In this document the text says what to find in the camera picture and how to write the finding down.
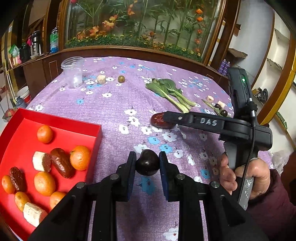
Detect large white corn block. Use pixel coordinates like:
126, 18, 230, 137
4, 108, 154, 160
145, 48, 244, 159
23, 202, 48, 227

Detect small orange mandarin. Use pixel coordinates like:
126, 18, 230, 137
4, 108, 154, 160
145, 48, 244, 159
15, 191, 30, 212

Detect dark red jujube date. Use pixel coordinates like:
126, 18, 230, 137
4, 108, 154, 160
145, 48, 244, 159
50, 148, 75, 179
10, 167, 26, 192
150, 113, 176, 129

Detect small white corn block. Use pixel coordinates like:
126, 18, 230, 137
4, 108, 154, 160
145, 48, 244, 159
32, 151, 51, 173

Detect dark purple plum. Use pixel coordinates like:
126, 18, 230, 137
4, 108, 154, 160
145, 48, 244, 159
135, 149, 160, 176

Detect right bare hand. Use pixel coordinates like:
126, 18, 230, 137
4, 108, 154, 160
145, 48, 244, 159
219, 153, 270, 200

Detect large green leaf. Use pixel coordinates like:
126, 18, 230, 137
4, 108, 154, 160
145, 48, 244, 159
202, 99, 222, 116

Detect dark plum on leaf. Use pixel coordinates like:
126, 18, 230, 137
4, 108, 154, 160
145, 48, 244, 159
220, 109, 228, 117

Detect small dark date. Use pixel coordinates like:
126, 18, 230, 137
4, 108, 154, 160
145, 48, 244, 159
215, 104, 222, 110

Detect purple bottles pair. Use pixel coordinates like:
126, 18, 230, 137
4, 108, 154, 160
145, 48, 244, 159
218, 59, 230, 76

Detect bok choy bunch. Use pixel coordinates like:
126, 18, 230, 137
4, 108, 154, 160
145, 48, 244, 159
145, 78, 197, 113

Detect purple floral tablecloth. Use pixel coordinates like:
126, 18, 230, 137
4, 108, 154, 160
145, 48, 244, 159
23, 56, 276, 241

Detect flower display glass cabinet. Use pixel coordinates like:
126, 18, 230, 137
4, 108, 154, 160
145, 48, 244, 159
63, 0, 226, 62

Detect red shallow box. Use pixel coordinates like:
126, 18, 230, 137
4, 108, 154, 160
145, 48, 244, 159
0, 108, 103, 241

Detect green olive fruit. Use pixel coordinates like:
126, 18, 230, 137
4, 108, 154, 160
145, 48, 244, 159
118, 75, 125, 83

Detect small white corn piece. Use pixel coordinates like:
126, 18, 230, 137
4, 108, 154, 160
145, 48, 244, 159
96, 75, 106, 84

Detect white red bucket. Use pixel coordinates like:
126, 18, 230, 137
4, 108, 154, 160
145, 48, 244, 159
16, 86, 31, 105

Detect clear plastic cup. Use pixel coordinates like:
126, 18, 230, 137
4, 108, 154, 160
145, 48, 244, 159
61, 56, 85, 88

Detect steel thermos kettle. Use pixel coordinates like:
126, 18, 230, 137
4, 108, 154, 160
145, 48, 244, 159
32, 30, 42, 56

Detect green label water bottle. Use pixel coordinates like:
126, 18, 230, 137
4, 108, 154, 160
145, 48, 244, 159
50, 27, 59, 53

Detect black cable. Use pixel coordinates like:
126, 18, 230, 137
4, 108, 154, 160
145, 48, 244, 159
240, 98, 258, 204

